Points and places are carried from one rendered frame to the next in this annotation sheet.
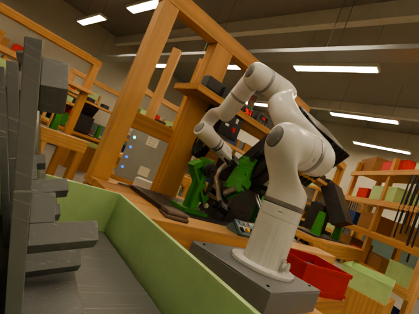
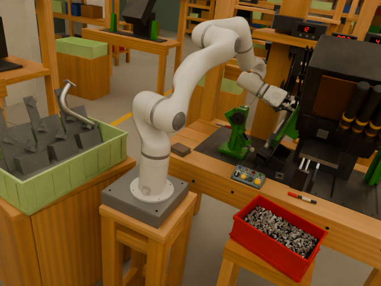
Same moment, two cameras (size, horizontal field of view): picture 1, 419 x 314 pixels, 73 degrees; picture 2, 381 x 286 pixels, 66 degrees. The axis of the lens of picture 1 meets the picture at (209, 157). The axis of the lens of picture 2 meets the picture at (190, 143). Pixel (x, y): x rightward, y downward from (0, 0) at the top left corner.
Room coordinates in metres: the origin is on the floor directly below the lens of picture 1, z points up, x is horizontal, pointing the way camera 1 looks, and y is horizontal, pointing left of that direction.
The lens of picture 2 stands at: (0.53, -1.26, 1.71)
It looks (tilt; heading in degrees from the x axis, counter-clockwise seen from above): 28 degrees down; 65
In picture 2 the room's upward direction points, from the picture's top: 8 degrees clockwise
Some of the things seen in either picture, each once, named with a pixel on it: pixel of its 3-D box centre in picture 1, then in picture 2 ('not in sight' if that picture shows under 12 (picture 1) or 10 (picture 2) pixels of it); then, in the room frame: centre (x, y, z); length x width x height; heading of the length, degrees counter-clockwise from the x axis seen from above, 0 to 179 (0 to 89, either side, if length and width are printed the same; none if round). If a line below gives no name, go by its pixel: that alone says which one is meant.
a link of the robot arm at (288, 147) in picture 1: (288, 166); (152, 122); (0.83, -0.23, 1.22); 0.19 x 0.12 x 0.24; 117
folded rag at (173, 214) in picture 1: (174, 214); (180, 149); (1.08, 0.04, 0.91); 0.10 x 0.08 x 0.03; 120
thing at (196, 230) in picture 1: (258, 252); (282, 205); (1.46, -0.41, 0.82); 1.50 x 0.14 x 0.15; 130
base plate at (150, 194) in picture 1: (227, 219); (296, 169); (1.67, -0.23, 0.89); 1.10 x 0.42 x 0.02; 130
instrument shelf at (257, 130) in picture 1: (235, 117); (340, 47); (1.87, -0.07, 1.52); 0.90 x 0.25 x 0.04; 130
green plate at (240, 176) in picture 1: (244, 174); (295, 122); (1.58, -0.22, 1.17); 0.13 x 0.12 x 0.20; 130
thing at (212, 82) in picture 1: (214, 86); (288, 23); (1.66, 0.13, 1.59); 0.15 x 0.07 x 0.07; 130
